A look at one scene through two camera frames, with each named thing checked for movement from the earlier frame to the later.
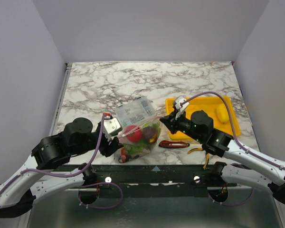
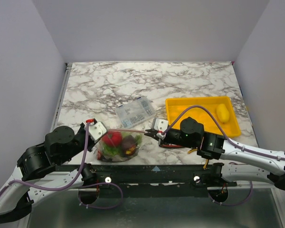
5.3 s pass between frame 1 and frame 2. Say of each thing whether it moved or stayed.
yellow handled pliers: stayed
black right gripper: moved
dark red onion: moved
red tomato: moved
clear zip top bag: moved
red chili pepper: moved
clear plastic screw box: stayed
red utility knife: stayed
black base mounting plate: stayed
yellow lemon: stayed
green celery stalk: moved
